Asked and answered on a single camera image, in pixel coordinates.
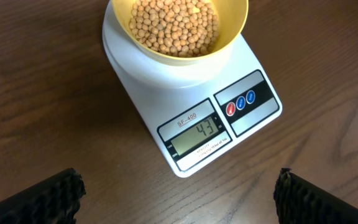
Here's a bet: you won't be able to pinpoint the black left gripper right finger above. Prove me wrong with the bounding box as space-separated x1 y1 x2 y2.
273 168 358 224

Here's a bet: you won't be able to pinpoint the soybeans in bowl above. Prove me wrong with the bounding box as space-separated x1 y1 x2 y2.
129 0 219 57

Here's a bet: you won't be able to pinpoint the pale yellow bowl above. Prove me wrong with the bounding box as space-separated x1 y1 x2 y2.
110 0 249 66

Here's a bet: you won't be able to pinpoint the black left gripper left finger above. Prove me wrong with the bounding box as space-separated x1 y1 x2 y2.
0 168 86 224

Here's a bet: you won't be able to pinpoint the white kitchen scale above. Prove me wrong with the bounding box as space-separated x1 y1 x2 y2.
102 4 283 177

